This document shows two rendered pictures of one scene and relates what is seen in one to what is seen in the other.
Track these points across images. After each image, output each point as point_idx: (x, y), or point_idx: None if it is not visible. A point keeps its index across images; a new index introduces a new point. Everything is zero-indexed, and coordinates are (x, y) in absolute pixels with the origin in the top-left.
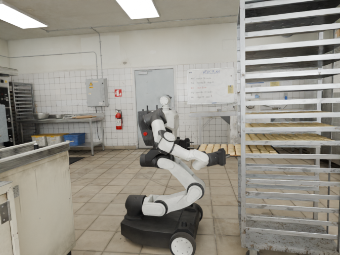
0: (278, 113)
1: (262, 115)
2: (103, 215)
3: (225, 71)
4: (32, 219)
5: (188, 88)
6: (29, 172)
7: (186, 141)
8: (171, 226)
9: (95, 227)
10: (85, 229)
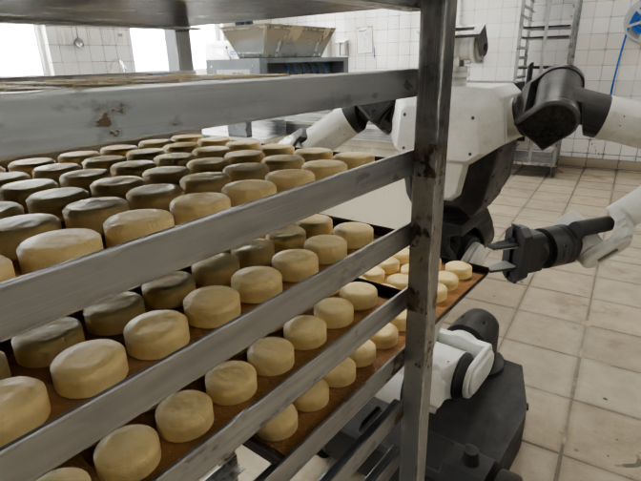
0: (85, 160)
1: (127, 140)
2: (578, 363)
3: None
4: (341, 211)
5: None
6: (344, 150)
7: (506, 235)
8: (384, 402)
9: (510, 348)
10: (505, 337)
